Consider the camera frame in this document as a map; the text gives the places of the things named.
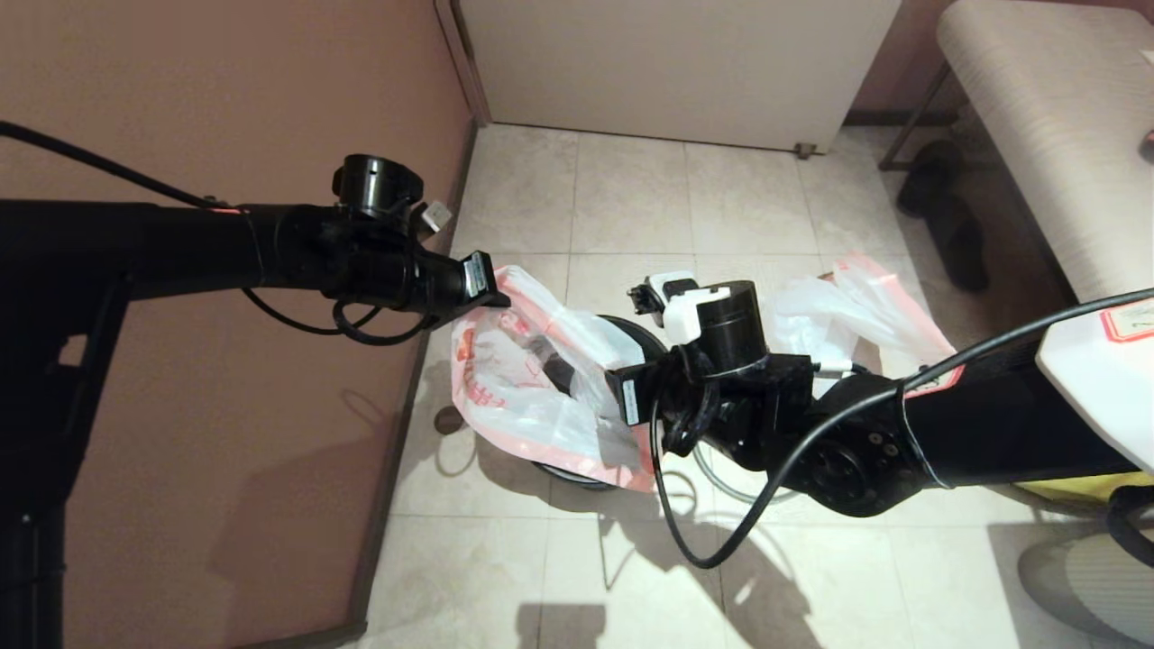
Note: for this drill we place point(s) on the grey round cushion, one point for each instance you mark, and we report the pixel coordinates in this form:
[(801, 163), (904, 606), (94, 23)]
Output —
[(1100, 586)]

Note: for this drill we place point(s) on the white door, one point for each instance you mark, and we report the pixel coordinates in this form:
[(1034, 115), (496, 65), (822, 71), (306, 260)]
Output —
[(676, 72)]

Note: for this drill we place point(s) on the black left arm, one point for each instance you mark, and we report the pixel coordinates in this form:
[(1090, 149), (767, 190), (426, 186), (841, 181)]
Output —
[(135, 261)]

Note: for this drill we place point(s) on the black slipper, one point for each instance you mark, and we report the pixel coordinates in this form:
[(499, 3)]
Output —
[(960, 245), (929, 173)]

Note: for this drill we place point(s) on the red and black object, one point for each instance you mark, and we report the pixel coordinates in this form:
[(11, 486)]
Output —
[(1149, 144)]

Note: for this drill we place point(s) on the new white red-print plastic bag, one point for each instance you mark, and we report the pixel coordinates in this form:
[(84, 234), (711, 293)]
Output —
[(505, 388)]

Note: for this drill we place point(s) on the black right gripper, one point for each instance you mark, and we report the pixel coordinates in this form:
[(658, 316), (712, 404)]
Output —
[(748, 406)]

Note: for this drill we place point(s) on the beige wood-grain bench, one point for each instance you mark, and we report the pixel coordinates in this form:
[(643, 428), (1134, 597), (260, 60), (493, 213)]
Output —
[(1055, 135)]

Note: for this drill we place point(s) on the small metal door stop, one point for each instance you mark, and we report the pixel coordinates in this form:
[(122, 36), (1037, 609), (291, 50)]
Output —
[(804, 150)]

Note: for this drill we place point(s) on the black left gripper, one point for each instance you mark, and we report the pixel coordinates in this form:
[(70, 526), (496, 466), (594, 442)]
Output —
[(442, 275)]

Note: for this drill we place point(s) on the grey metal bench leg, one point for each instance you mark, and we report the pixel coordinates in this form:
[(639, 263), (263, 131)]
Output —
[(912, 119)]

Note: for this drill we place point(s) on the beige door frame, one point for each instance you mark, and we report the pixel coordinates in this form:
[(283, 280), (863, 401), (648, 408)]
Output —
[(464, 63)]

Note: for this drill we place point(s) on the used white red-print trash bag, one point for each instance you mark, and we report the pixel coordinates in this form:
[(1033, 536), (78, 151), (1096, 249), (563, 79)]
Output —
[(856, 306)]

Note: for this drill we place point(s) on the yellow fabric bag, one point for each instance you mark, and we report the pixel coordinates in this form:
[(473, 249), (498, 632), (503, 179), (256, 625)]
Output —
[(1082, 489)]

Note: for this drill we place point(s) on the round metal floor drain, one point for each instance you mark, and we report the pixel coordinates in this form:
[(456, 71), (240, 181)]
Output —
[(449, 420)]

